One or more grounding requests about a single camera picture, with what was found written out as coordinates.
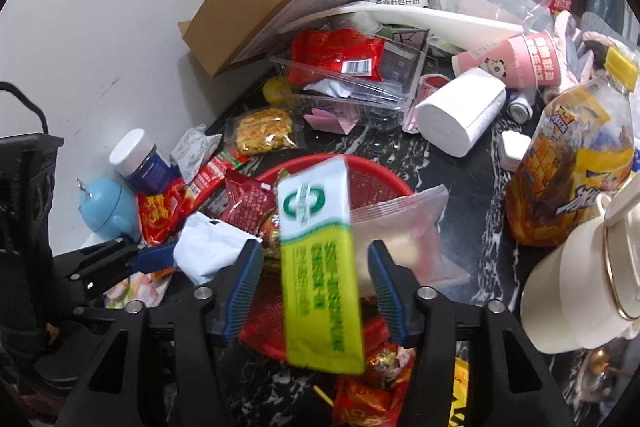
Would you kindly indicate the pink green wipes pack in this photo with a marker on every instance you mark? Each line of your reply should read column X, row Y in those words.
column 149, row 288

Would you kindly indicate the white lid blue jar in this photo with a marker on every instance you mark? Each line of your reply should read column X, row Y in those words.
column 139, row 162

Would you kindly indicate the cola bottle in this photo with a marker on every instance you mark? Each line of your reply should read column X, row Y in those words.
column 558, row 6

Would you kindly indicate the silver foil packet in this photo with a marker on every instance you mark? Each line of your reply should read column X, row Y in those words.
column 206, row 245

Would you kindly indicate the yellow cap tea bottle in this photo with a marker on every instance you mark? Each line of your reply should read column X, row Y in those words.
column 583, row 146

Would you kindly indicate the white electric kettle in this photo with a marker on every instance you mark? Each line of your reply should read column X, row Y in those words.
column 586, row 292

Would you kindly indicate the clear plastic tray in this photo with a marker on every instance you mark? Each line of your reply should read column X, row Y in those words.
column 384, row 104

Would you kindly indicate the golden noodle snack bag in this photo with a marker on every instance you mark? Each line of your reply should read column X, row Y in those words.
column 264, row 131

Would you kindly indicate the red bag in tray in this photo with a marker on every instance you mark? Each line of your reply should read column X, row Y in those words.
column 344, row 52

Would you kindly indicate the green white sachet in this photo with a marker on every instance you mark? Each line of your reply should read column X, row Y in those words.
column 320, row 297

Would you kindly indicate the yellow lemon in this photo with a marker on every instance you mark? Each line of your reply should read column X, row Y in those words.
column 276, row 91

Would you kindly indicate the red stick sachet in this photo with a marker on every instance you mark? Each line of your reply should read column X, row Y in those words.
column 212, row 174

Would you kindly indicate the pink panda paper cup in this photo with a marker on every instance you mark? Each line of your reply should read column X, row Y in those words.
column 520, row 62

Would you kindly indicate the yellow peanut packet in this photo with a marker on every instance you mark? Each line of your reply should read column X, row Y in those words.
column 459, row 400

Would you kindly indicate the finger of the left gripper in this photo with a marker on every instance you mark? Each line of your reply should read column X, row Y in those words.
column 154, row 259

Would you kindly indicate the red orange snack packet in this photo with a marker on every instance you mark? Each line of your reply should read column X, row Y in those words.
column 375, row 397

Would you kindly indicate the red orange candy packet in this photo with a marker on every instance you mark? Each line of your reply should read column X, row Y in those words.
column 161, row 214

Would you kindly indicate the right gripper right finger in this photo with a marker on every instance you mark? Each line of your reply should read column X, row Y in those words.
column 509, row 383

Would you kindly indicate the yellow green lollipop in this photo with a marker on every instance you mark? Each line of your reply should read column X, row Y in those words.
column 323, row 396

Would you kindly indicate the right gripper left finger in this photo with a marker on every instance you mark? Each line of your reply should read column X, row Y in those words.
column 122, row 383

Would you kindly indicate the dark red snack packet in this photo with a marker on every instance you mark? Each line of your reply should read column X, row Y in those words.
column 249, row 202

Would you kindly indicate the white patterned small packet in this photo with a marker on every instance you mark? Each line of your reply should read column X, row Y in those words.
column 193, row 150

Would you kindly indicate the light blue round gadget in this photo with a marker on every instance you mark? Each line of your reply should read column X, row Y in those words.
column 109, row 209

